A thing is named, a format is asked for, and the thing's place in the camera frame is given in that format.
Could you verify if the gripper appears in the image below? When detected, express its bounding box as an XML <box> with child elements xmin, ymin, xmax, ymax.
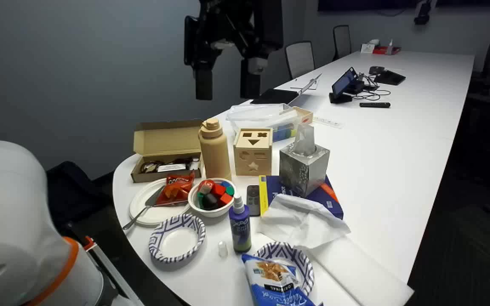
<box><xmin>184</xmin><ymin>0</ymin><xmax>284</xmax><ymax>101</ymax></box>

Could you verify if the tan water bottle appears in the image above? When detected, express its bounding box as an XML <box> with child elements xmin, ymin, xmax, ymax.
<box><xmin>198</xmin><ymin>118</ymin><xmax>232</xmax><ymax>181</ymax></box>

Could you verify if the purple spray bottle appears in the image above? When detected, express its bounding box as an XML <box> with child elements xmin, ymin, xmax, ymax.
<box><xmin>228</xmin><ymin>195</ymin><xmax>252</xmax><ymax>253</ymax></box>

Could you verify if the black notebook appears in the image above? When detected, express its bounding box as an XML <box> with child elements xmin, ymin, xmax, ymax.
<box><xmin>250</xmin><ymin>88</ymin><xmax>300</xmax><ymax>105</ymax></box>

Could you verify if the clear plastic container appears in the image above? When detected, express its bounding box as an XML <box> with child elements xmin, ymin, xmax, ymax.
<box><xmin>227</xmin><ymin>103</ymin><xmax>299</xmax><ymax>143</ymax></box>

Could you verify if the wooden shape sorter box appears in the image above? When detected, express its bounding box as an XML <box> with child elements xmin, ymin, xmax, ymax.
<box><xmin>233</xmin><ymin>128</ymin><xmax>273</xmax><ymax>176</ymax></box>

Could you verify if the small wooden tray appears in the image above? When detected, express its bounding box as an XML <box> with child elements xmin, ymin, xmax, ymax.
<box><xmin>292</xmin><ymin>106</ymin><xmax>314</xmax><ymax>126</ymax></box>

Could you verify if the open cardboard box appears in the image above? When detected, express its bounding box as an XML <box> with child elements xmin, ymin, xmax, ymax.
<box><xmin>131</xmin><ymin>120</ymin><xmax>205</xmax><ymax>183</ymax></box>

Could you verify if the heap of small packets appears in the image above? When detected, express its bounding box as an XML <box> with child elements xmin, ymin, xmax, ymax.
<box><xmin>140</xmin><ymin>158</ymin><xmax>201</xmax><ymax>174</ymax></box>

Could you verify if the clear ruler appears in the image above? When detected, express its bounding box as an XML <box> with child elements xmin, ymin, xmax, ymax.
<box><xmin>313</xmin><ymin>117</ymin><xmax>342</xmax><ymax>129</ymax></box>

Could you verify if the heap of coloured blocks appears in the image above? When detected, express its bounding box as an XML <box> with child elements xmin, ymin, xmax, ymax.
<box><xmin>196</xmin><ymin>179</ymin><xmax>235</xmax><ymax>210</ymax></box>

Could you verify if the tablet on black stand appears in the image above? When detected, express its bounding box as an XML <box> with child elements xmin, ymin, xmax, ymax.
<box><xmin>329</xmin><ymin>67</ymin><xmax>359</xmax><ymax>104</ymax></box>

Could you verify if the grey tissue box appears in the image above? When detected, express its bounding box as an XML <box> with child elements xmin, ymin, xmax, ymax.
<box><xmin>279</xmin><ymin>123</ymin><xmax>330</xmax><ymax>198</ymax></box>

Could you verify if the orange chip bag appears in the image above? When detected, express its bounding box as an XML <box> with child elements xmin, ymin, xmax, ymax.
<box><xmin>156</xmin><ymin>171</ymin><xmax>195</xmax><ymax>207</ymax></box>

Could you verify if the grey remote control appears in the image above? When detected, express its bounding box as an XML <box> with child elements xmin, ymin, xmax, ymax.
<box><xmin>246</xmin><ymin>185</ymin><xmax>261</xmax><ymax>216</ymax></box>

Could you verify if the white bowl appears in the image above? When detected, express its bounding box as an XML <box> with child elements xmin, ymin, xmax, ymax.
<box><xmin>188</xmin><ymin>178</ymin><xmax>237</xmax><ymax>218</ymax></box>

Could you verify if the white plate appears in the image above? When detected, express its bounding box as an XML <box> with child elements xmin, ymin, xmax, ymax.
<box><xmin>129</xmin><ymin>178</ymin><xmax>192</xmax><ymax>226</ymax></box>

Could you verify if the flat blue box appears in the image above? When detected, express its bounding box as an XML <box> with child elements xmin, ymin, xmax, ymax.
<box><xmin>259</xmin><ymin>175</ymin><xmax>344</xmax><ymax>220</ymax></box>

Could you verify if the white paper tissue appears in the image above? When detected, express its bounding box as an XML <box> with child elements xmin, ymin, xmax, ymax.
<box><xmin>259</xmin><ymin>194</ymin><xmax>351</xmax><ymax>249</ymax></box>

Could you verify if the flat black device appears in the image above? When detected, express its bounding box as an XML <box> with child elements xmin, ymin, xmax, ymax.
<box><xmin>374</xmin><ymin>70</ymin><xmax>406</xmax><ymax>86</ymax></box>

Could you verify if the blue patterned paper bowl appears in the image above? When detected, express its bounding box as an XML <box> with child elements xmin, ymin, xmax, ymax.
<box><xmin>254</xmin><ymin>242</ymin><xmax>315</xmax><ymax>297</ymax></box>
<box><xmin>148</xmin><ymin>214</ymin><xmax>206</xmax><ymax>264</ymax></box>

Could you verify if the blue snack bag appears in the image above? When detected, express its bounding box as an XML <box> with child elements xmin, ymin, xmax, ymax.
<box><xmin>242</xmin><ymin>254</ymin><xmax>323</xmax><ymax>306</ymax></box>

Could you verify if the black cable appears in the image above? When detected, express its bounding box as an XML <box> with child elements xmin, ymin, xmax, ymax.
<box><xmin>351</xmin><ymin>72</ymin><xmax>392</xmax><ymax>101</ymax></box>

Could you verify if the camera on mount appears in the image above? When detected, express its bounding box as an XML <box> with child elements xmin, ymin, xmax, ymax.
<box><xmin>414</xmin><ymin>0</ymin><xmax>433</xmax><ymax>25</ymax></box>

